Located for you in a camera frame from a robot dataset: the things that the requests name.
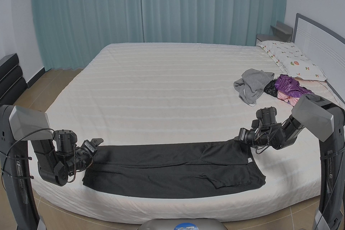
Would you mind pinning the black chest of drawers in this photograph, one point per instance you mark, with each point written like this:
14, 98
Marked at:
10, 78

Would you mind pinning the white printed pillow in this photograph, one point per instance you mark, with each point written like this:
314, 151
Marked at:
292, 59

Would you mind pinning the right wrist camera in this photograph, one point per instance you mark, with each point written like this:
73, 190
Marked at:
255, 124

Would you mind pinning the black glossy garment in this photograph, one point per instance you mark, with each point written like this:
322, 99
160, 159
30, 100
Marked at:
271, 88

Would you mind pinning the purple garment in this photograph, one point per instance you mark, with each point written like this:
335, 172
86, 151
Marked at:
291, 86

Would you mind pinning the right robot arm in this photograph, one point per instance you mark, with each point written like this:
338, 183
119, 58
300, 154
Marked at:
312, 115

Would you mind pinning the grey bedside table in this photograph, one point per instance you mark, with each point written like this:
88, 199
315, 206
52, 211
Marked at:
280, 28

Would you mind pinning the bed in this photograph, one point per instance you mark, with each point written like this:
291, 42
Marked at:
161, 88

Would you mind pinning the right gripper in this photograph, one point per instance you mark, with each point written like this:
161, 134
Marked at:
246, 137

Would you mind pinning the grey garment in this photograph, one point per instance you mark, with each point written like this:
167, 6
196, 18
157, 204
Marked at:
253, 84

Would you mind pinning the pink garment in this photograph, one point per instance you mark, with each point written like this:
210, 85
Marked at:
289, 99

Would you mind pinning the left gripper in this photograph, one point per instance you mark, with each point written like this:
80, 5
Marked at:
86, 153

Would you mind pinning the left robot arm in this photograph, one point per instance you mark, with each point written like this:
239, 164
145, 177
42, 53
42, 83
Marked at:
45, 158

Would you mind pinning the black T-shirt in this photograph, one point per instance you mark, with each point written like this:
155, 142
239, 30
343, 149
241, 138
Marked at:
161, 169

